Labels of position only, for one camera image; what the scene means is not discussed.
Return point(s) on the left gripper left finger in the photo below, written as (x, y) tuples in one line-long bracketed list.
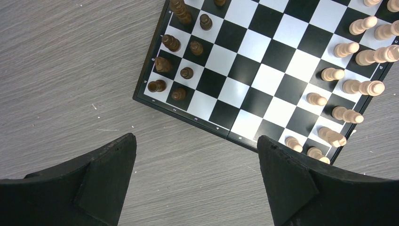
[(88, 190)]

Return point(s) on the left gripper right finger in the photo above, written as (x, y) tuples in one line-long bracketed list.
[(303, 191)]

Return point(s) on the light wooden chess pawn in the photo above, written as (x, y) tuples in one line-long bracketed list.
[(345, 49)]

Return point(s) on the light chess piece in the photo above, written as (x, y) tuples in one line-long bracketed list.
[(347, 115), (359, 26), (331, 74), (381, 55), (293, 144), (387, 31), (332, 137), (316, 99), (371, 88), (316, 153)]

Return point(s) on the black white chess board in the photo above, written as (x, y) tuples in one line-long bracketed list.
[(260, 60)]

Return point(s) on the dark chess piece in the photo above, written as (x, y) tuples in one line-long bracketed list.
[(205, 22), (157, 86), (179, 94), (196, 48), (187, 73), (171, 43), (180, 10), (162, 65)]

